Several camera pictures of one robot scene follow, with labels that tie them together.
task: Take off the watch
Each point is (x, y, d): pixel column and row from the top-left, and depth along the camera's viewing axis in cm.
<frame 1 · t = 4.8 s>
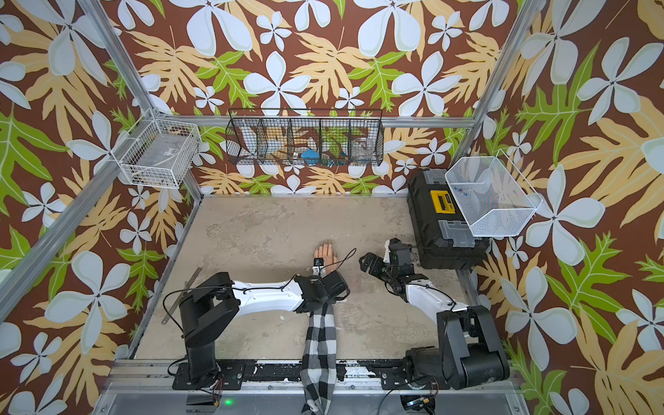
left hand: (331, 289, 89), fingers open
right hand: (366, 262, 91), fingers open
black yellow tool case: (443, 233, 88), point 18 cm above the table

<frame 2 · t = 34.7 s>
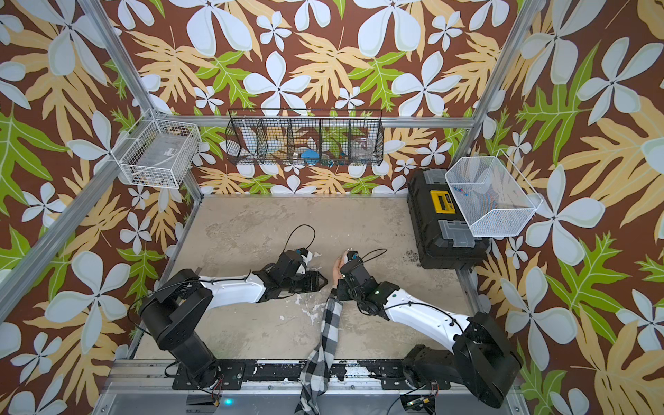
left hand: (325, 279, 89), fingers open
right hand: (337, 283, 86), fingers closed
the named things where they were.

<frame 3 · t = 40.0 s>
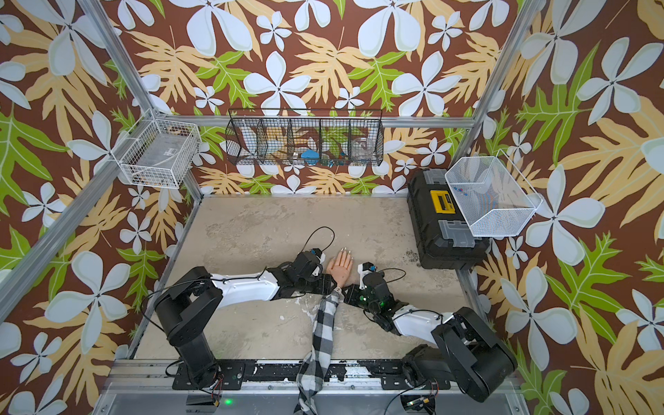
left hand: (332, 281, 89), fingers open
right hand: (337, 289, 87), fingers closed
the named things where they were.

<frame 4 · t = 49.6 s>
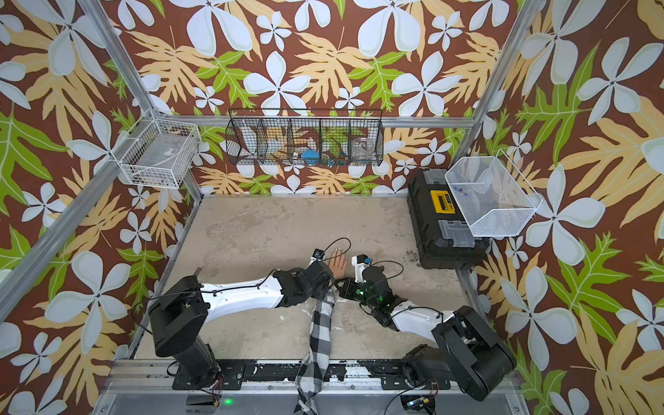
left hand: (320, 278, 87), fingers open
right hand: (330, 282, 85), fingers closed
the named things where they were.

